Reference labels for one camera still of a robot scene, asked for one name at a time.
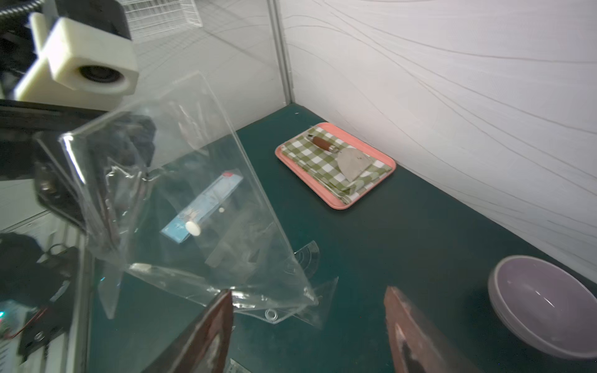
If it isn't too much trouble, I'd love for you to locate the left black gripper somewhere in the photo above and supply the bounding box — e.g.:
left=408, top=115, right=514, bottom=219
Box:
left=0, top=99, right=157, bottom=234

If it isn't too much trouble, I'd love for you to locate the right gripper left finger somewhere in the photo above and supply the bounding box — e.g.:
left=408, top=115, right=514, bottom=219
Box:
left=144, top=289, right=234, bottom=372

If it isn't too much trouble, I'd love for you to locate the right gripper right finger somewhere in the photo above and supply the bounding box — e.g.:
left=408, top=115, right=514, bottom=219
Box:
left=384, top=286, right=480, bottom=372

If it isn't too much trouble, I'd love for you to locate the clear plastic pouch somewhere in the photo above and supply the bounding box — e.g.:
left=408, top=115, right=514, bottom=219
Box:
left=58, top=73, right=318, bottom=324

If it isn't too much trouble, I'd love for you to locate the blue ruler set package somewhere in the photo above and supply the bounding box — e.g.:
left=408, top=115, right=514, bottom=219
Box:
left=160, top=171, right=244, bottom=244

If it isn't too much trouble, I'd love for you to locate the clear protractor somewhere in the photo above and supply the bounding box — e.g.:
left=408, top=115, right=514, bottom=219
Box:
left=295, top=241, right=320, bottom=279

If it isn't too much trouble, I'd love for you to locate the clear triangle set square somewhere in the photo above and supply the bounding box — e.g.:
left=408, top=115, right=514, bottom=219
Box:
left=294, top=278, right=339, bottom=329

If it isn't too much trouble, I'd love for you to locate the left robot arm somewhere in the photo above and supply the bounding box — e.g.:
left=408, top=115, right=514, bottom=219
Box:
left=1, top=100, right=156, bottom=355

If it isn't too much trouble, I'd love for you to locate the plain lilac bowl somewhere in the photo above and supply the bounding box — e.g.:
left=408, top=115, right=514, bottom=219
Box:
left=488, top=256, right=596, bottom=360

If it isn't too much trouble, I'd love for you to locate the green checked cloth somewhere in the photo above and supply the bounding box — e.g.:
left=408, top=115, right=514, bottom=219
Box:
left=280, top=124, right=392, bottom=206

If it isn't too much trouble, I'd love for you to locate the pink plastic tray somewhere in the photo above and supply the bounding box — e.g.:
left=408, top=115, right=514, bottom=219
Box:
left=275, top=122, right=396, bottom=210

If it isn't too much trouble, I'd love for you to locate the white wire wall basket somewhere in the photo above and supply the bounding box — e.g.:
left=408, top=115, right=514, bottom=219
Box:
left=119, top=0, right=203, bottom=42

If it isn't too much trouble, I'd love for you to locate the wooden handled metal spatula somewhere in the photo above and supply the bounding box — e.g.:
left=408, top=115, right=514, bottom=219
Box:
left=307, top=135, right=374, bottom=182

